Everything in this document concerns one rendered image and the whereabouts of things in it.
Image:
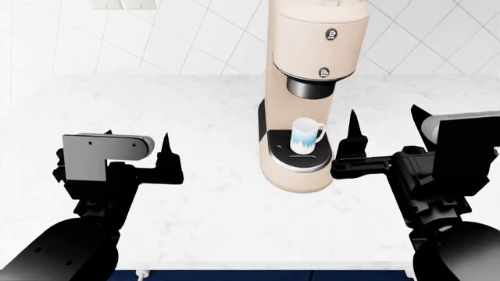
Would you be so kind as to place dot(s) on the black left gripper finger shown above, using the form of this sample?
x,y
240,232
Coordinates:
x,y
168,155
108,132

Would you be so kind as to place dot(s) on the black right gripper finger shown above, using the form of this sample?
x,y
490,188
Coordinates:
x,y
352,146
418,120

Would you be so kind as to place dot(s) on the black round machine button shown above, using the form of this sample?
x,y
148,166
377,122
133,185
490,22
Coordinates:
x,y
332,34
324,72

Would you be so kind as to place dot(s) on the beige coffee machine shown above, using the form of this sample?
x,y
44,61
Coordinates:
x,y
297,44

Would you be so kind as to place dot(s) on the white mug with blue pattern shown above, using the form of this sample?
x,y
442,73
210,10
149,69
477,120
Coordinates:
x,y
304,137

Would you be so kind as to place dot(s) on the dark blue cabinet front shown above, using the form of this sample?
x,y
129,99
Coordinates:
x,y
273,276

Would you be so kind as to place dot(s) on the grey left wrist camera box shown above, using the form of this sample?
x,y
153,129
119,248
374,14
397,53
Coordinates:
x,y
86,158

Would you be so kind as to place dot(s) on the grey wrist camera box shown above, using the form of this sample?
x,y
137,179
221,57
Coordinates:
x,y
86,158
465,140

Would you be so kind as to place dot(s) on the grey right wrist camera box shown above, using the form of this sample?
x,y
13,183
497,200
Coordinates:
x,y
465,140

